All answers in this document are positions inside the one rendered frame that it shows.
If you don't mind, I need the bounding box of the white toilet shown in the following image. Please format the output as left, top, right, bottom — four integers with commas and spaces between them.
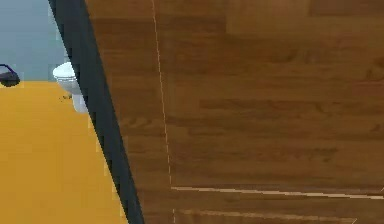
52, 61, 89, 114

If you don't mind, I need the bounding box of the black round bin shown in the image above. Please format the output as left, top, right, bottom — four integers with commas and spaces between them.
0, 63, 21, 88

